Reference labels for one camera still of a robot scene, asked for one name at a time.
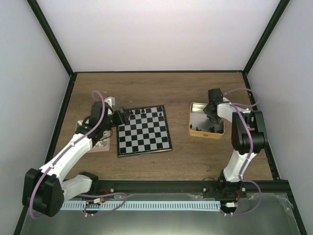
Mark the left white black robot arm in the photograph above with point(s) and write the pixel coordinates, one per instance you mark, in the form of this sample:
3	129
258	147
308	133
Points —
45	189

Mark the yellow metal tin box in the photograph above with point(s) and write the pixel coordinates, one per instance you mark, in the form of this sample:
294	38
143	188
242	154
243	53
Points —
197	116

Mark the light blue slotted cable duct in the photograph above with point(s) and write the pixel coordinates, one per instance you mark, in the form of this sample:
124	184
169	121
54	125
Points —
145	206

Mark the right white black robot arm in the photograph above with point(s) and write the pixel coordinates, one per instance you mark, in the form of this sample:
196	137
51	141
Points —
248	136

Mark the black aluminium mounting rail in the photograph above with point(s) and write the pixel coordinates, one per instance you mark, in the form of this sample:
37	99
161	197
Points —
207	188

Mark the black grey chessboard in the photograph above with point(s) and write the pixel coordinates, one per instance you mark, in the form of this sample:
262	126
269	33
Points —
144	134

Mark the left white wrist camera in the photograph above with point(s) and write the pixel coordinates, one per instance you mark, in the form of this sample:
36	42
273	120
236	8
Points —
110	100

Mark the pile of black chess pieces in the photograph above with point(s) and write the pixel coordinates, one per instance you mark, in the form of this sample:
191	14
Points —
211	128

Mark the pink tray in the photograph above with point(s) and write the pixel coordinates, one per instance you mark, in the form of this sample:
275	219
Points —
104	144

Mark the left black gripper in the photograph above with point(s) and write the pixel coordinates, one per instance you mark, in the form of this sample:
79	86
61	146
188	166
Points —
122	117

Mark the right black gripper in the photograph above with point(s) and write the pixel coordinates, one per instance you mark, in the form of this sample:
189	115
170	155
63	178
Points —
206	110

